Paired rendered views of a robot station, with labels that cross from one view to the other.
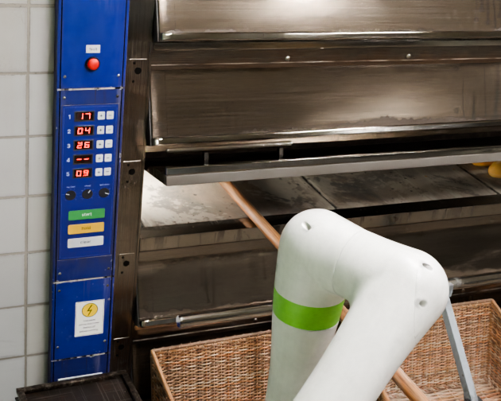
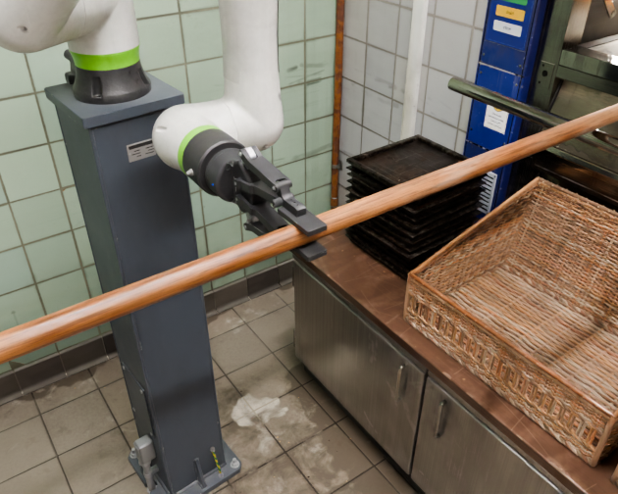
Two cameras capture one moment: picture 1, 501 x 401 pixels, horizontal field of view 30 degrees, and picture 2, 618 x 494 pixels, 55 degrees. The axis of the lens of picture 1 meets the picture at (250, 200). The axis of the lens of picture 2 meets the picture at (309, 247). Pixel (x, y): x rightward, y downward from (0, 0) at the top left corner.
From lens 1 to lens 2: 181 cm
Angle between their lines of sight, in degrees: 69
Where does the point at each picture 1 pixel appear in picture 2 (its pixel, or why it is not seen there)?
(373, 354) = not seen: outside the picture
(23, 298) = (464, 73)
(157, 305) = not seen: hidden behind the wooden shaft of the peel
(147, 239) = (568, 52)
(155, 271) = (574, 99)
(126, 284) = (541, 98)
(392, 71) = not seen: outside the picture
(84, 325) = (492, 118)
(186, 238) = (607, 68)
